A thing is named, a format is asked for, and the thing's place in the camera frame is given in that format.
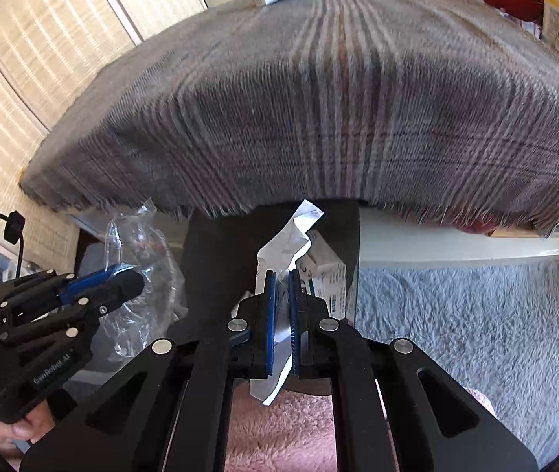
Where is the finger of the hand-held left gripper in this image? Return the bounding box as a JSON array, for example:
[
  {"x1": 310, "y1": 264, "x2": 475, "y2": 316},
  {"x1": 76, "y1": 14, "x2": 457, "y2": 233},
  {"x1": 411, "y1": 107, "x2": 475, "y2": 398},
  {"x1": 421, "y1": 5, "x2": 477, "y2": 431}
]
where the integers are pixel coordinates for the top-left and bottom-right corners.
[
  {"x1": 0, "y1": 269, "x2": 145, "y2": 350},
  {"x1": 0, "y1": 264, "x2": 135, "y2": 323}
]

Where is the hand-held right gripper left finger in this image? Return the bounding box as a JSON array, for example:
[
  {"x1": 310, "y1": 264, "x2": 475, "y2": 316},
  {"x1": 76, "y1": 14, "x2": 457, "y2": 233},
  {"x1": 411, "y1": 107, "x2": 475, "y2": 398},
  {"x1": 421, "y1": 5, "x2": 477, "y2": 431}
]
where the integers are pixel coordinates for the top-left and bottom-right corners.
[{"x1": 19, "y1": 269, "x2": 280, "y2": 472}]

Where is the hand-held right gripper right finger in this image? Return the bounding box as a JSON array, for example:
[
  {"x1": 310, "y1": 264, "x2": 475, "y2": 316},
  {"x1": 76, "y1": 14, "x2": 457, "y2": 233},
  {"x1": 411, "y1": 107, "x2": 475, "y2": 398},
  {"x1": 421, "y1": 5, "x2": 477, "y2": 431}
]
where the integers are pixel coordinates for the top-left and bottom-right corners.
[{"x1": 287, "y1": 269, "x2": 541, "y2": 472}]

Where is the white medicine box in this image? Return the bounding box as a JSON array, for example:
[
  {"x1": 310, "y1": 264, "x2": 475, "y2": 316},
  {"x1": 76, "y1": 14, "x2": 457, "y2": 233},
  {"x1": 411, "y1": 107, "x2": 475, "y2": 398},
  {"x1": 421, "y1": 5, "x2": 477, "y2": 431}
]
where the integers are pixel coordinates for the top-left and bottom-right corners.
[{"x1": 296, "y1": 229, "x2": 348, "y2": 320}]

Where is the clear plastic bag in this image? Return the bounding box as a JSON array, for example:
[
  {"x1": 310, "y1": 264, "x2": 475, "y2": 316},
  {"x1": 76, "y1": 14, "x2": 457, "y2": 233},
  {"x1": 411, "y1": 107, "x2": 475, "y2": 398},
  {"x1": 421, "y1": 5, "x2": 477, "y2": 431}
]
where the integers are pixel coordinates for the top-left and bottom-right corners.
[{"x1": 100, "y1": 199, "x2": 187, "y2": 357}]

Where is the black trash bin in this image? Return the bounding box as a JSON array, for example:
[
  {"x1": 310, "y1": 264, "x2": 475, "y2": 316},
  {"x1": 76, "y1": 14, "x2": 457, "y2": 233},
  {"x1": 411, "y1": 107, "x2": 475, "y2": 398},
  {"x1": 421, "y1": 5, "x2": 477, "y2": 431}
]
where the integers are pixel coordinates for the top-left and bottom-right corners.
[{"x1": 181, "y1": 201, "x2": 361, "y2": 396}]

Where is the white paper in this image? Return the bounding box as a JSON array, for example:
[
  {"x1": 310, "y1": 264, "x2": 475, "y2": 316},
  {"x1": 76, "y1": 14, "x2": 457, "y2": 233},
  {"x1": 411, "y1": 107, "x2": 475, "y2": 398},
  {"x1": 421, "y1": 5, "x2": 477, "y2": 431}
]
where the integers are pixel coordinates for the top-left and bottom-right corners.
[{"x1": 255, "y1": 200, "x2": 325, "y2": 406}]

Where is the person's left hand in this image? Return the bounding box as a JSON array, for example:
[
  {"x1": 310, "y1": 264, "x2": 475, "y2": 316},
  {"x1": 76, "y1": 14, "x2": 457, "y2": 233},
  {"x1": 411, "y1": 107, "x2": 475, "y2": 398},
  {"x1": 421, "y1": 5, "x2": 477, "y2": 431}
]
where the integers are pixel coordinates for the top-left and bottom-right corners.
[{"x1": 0, "y1": 402, "x2": 57, "y2": 457}]

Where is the pink fluffy cloth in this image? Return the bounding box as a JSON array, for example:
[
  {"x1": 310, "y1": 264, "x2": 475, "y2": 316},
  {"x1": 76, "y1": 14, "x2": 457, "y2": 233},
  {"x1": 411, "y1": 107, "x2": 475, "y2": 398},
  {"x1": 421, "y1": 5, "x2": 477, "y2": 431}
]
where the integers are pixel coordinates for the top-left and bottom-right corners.
[{"x1": 224, "y1": 378, "x2": 401, "y2": 472}]

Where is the grey shaggy rug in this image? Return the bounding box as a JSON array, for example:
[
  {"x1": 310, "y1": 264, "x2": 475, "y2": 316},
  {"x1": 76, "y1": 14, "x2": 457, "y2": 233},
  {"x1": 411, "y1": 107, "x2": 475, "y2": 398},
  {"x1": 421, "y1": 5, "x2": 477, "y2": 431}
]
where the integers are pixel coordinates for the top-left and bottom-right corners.
[{"x1": 355, "y1": 251, "x2": 559, "y2": 468}]

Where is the white table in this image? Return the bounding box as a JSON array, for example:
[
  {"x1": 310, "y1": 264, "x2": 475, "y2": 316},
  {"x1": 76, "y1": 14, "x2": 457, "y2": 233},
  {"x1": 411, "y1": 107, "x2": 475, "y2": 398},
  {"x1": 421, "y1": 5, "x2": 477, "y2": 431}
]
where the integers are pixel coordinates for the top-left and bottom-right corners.
[{"x1": 358, "y1": 204, "x2": 559, "y2": 272}]

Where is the plaid tablecloth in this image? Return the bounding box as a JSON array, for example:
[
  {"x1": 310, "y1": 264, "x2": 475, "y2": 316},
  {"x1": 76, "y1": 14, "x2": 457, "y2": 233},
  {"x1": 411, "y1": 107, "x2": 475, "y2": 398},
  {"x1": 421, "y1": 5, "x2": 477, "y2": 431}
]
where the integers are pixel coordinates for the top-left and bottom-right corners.
[{"x1": 19, "y1": 0, "x2": 559, "y2": 237}]

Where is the black cable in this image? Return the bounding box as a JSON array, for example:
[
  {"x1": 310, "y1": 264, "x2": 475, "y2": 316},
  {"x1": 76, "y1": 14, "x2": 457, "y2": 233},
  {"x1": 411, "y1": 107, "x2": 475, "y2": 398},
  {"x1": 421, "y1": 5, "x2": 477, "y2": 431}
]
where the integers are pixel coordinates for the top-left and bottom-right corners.
[{"x1": 0, "y1": 210, "x2": 27, "y2": 276}]

